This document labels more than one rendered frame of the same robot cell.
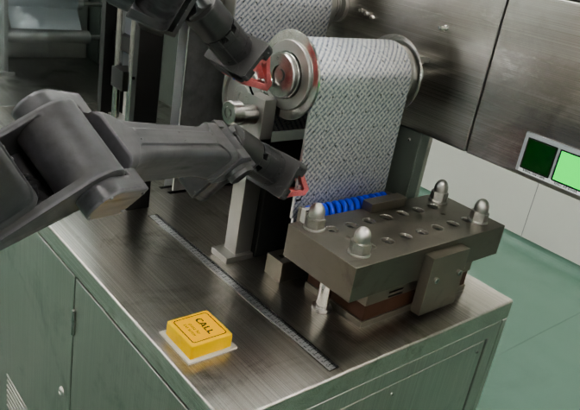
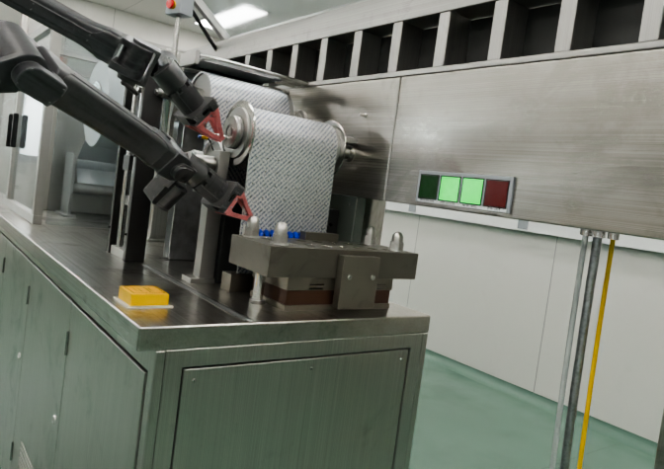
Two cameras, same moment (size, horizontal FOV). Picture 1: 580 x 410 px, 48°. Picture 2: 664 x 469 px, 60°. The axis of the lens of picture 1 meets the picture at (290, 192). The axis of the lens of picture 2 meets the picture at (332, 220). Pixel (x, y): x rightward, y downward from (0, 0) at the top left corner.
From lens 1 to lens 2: 0.51 m
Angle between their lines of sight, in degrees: 20
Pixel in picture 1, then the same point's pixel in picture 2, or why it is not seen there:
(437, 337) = (351, 322)
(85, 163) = (17, 47)
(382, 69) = (311, 133)
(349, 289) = (267, 266)
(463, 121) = (381, 178)
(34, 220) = not seen: outside the picture
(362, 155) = (300, 199)
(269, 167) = (213, 184)
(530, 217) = (539, 373)
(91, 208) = (18, 74)
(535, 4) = (416, 82)
